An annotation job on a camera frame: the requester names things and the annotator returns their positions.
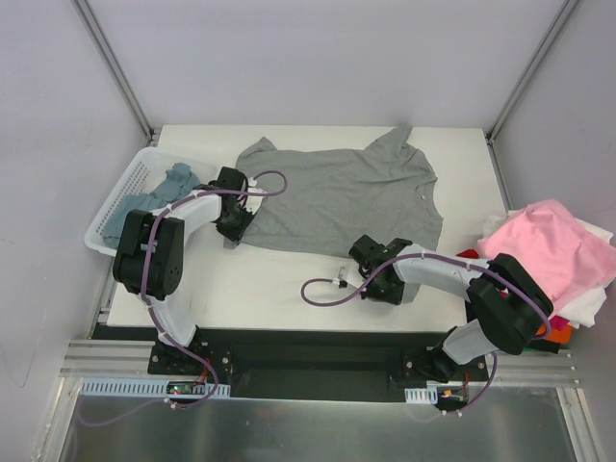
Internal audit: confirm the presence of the grey t-shirt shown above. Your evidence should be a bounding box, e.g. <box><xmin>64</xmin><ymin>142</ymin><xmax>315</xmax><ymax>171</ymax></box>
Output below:
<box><xmin>223</xmin><ymin>125</ymin><xmax>444</xmax><ymax>304</ymax></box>

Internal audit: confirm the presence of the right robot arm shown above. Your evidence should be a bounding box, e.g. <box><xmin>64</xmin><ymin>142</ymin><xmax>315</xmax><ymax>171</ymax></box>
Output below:
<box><xmin>348</xmin><ymin>235</ymin><xmax>553</xmax><ymax>381</ymax></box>

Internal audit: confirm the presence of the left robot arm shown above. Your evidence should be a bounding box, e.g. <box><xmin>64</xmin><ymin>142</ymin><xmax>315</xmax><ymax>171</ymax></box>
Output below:
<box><xmin>113</xmin><ymin>167</ymin><xmax>260</xmax><ymax>374</ymax></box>

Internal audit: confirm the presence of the blue-grey t-shirt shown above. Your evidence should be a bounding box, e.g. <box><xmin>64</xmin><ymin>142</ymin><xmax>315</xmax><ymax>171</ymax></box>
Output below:
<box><xmin>103</xmin><ymin>163</ymin><xmax>200</xmax><ymax>249</ymax></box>

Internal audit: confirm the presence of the white plastic laundry basket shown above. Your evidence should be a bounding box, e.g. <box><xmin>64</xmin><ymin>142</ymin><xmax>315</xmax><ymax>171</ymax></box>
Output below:
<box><xmin>84</xmin><ymin>147</ymin><xmax>220</xmax><ymax>256</ymax></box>

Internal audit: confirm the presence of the pink t-shirt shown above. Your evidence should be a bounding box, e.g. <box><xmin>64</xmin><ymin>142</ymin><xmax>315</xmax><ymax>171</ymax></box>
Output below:
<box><xmin>475</xmin><ymin>199</ymin><xmax>615</xmax><ymax>314</ymax></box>

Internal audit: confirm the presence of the black t-shirt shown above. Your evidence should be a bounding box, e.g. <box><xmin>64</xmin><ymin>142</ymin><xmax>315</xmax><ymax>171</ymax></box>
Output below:
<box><xmin>463</xmin><ymin>291</ymin><xmax>564</xmax><ymax>355</ymax></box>

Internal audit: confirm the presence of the magenta t-shirt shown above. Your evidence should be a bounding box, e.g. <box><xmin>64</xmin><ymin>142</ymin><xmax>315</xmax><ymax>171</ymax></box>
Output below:
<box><xmin>550</xmin><ymin>316</ymin><xmax>569</xmax><ymax>331</ymax></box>

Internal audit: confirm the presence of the orange t-shirt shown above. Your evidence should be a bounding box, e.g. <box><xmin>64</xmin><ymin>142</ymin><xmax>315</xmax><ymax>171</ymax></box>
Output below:
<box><xmin>533</xmin><ymin>324</ymin><xmax>575</xmax><ymax>345</ymax></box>

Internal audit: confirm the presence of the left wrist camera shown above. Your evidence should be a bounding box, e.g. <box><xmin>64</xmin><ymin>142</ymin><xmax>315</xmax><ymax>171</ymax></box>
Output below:
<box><xmin>244</xmin><ymin>187</ymin><xmax>264</xmax><ymax>215</ymax></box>

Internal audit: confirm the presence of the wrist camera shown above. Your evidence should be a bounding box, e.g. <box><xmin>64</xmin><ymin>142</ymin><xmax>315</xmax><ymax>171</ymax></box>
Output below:
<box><xmin>332</xmin><ymin>265</ymin><xmax>349</xmax><ymax>289</ymax></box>
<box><xmin>244</xmin><ymin>187</ymin><xmax>264</xmax><ymax>215</ymax></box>

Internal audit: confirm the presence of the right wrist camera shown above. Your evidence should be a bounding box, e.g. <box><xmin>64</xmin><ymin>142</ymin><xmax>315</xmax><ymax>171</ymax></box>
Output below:
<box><xmin>332</xmin><ymin>265</ymin><xmax>349</xmax><ymax>289</ymax></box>

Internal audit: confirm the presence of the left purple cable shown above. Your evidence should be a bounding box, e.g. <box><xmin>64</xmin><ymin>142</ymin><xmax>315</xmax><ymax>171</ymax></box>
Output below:
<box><xmin>71</xmin><ymin>169</ymin><xmax>289</xmax><ymax>427</ymax></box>

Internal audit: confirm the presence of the purple cable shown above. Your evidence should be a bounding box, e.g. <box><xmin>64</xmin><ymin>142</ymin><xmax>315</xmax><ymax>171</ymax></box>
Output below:
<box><xmin>71</xmin><ymin>169</ymin><xmax>289</xmax><ymax>427</ymax></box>
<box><xmin>300</xmin><ymin>253</ymin><xmax>552</xmax><ymax>421</ymax></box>

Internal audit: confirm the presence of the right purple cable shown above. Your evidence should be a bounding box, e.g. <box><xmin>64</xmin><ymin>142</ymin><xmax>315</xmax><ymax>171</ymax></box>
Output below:
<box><xmin>300</xmin><ymin>253</ymin><xmax>552</xmax><ymax>421</ymax></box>

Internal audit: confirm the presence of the aluminium frame post left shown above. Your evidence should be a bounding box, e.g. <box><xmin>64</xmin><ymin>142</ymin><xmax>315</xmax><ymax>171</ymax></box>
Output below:
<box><xmin>70</xmin><ymin>0</ymin><xmax>160</xmax><ymax>146</ymax></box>

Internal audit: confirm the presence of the aluminium frame post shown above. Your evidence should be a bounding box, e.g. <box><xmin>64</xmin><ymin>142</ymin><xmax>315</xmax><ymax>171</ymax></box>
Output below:
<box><xmin>70</xmin><ymin>0</ymin><xmax>160</xmax><ymax>146</ymax></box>
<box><xmin>485</xmin><ymin>0</ymin><xmax>582</xmax><ymax>146</ymax></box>

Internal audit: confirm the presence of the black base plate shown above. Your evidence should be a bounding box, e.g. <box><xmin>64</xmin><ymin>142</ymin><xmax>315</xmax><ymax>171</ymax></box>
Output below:
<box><xmin>146</xmin><ymin>326</ymin><xmax>490</xmax><ymax>399</ymax></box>

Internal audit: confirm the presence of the right cable duct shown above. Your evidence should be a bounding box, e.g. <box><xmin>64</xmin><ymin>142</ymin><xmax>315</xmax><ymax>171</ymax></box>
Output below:
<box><xmin>404</xmin><ymin>386</ymin><xmax>438</xmax><ymax>405</ymax></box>

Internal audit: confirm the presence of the cable duct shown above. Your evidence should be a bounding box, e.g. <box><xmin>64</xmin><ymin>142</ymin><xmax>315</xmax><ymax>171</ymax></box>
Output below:
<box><xmin>404</xmin><ymin>386</ymin><xmax>438</xmax><ymax>405</ymax></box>
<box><xmin>81</xmin><ymin>378</ymin><xmax>231</xmax><ymax>399</ymax></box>

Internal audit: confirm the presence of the aluminium front rail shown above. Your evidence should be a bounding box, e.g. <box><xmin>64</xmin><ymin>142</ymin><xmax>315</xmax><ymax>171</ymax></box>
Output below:
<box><xmin>61</xmin><ymin>339</ymin><xmax>582</xmax><ymax>388</ymax></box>

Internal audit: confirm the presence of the left cable duct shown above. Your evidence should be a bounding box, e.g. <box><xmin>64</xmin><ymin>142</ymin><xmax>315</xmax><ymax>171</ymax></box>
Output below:
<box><xmin>81</xmin><ymin>378</ymin><xmax>231</xmax><ymax>399</ymax></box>

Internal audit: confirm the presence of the aluminium frame post right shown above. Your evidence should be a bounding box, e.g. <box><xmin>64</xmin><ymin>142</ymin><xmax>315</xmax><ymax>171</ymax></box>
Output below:
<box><xmin>485</xmin><ymin>0</ymin><xmax>582</xmax><ymax>146</ymax></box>

